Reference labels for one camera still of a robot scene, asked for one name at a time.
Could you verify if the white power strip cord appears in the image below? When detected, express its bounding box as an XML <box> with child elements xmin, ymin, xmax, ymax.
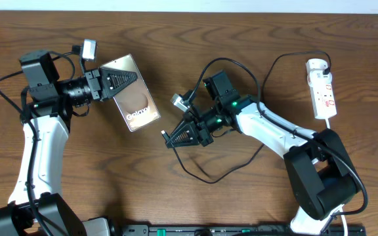
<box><xmin>324</xmin><ymin>118</ymin><xmax>348</xmax><ymax>236</ymax></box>

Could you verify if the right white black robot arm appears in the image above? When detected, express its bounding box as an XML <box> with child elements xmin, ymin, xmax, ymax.
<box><xmin>161</xmin><ymin>71</ymin><xmax>365</xmax><ymax>235</ymax></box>

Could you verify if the black USB charging cable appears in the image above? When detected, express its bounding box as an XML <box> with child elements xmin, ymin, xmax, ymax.
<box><xmin>161</xmin><ymin>50</ymin><xmax>332</xmax><ymax>184</ymax></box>

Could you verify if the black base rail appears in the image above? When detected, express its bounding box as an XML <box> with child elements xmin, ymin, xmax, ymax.
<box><xmin>119</xmin><ymin>224</ymin><xmax>367</xmax><ymax>236</ymax></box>

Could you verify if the white charger plug adapter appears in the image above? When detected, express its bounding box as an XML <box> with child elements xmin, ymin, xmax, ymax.
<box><xmin>306</xmin><ymin>58</ymin><xmax>328</xmax><ymax>73</ymax></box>

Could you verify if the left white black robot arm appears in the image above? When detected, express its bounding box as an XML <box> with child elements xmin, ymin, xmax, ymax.
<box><xmin>0</xmin><ymin>50</ymin><xmax>139</xmax><ymax>235</ymax></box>

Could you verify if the white power strip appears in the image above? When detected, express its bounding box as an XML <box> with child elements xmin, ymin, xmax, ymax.
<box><xmin>307</xmin><ymin>70</ymin><xmax>337</xmax><ymax>120</ymax></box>

